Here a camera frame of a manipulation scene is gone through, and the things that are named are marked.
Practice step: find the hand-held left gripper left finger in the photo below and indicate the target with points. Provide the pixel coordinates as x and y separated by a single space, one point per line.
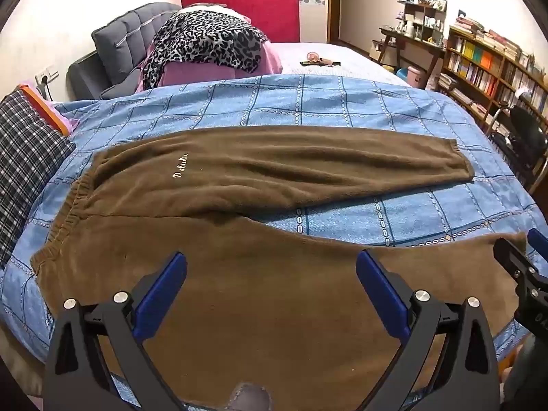
163 292

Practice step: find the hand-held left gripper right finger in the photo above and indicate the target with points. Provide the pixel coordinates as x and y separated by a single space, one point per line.
381 295

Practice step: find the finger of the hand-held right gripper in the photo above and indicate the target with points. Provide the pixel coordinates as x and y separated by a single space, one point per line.
511 259
538 244

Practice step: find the brown fleece pants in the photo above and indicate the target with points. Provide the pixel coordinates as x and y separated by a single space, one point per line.
257 308

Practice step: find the black office chair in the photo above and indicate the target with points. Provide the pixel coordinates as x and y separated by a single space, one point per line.
524 132

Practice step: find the wooden bookshelf with books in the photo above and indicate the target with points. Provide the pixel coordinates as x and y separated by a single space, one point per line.
483 68

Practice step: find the dark plaid pillow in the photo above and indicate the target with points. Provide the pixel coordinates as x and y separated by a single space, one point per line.
25 158

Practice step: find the blue checked bedspread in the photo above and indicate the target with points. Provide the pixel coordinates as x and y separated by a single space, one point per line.
342 107

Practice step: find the pink plastic bin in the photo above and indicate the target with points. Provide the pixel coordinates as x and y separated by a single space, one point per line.
417 76

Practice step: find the orange-edged pink pillow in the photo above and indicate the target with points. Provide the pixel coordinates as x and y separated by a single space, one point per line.
48 111

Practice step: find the blue plastic basin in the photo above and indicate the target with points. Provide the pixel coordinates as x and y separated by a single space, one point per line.
401 73

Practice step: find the pale pink bed sheet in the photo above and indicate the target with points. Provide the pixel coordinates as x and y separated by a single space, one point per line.
364 64

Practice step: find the dark remote control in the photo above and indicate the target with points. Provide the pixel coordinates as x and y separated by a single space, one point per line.
321 63

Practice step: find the wooden desk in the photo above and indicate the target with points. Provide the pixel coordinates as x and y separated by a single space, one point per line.
411 40

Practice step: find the small pink fan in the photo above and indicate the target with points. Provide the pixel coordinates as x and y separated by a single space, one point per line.
313 56

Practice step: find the wooden desktop shelf unit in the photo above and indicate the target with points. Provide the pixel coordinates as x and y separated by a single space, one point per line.
424 19

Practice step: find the grey padded headboard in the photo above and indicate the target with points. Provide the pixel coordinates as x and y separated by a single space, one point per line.
124 38

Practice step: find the leopard print cloth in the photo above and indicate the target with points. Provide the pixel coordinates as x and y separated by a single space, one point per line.
205 38

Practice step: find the red upright board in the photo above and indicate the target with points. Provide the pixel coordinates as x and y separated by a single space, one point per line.
257 0

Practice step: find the white wall socket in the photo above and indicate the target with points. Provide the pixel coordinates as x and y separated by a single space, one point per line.
47 75

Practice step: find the brown door frame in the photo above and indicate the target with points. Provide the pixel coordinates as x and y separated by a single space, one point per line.
338 4

